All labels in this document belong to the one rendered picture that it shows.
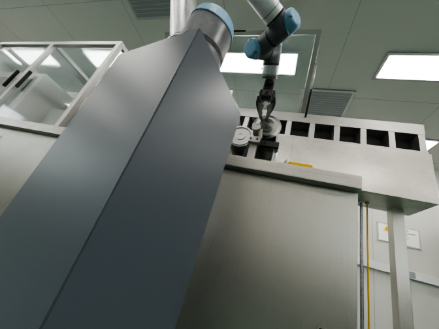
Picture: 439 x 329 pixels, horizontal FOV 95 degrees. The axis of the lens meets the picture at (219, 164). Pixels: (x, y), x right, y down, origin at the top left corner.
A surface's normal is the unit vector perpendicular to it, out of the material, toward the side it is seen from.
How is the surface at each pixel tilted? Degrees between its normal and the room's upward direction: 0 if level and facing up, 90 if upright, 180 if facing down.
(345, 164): 90
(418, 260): 90
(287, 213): 90
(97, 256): 90
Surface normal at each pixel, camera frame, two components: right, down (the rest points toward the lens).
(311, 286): -0.18, -0.46
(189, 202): 0.87, 0.06
